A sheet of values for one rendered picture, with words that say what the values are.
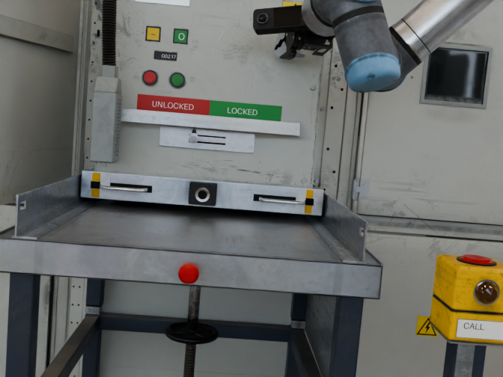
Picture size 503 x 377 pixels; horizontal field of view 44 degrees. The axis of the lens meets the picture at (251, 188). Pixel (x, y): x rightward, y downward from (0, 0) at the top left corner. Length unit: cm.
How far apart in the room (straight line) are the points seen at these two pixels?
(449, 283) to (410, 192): 89
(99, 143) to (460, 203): 97
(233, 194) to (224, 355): 55
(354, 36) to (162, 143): 53
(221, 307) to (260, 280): 72
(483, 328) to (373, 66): 45
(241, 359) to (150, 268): 81
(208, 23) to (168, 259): 60
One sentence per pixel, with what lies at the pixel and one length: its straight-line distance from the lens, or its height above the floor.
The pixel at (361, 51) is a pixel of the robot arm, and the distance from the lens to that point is 106.
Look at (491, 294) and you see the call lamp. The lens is 83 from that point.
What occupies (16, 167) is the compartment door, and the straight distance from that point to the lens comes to 152.
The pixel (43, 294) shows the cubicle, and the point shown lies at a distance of 177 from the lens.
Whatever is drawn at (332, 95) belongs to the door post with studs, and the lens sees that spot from 168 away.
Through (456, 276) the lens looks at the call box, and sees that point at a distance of 82.
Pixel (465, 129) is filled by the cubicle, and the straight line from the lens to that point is 176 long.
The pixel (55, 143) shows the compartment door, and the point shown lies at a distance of 164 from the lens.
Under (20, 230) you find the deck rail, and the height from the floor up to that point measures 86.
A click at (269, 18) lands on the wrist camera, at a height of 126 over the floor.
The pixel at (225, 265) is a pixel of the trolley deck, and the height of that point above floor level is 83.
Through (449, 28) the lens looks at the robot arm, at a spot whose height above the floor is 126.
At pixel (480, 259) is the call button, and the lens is 85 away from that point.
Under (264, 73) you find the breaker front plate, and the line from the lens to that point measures 140.
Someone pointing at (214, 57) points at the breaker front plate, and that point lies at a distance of 140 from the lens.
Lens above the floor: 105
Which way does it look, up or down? 6 degrees down
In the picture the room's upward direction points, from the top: 5 degrees clockwise
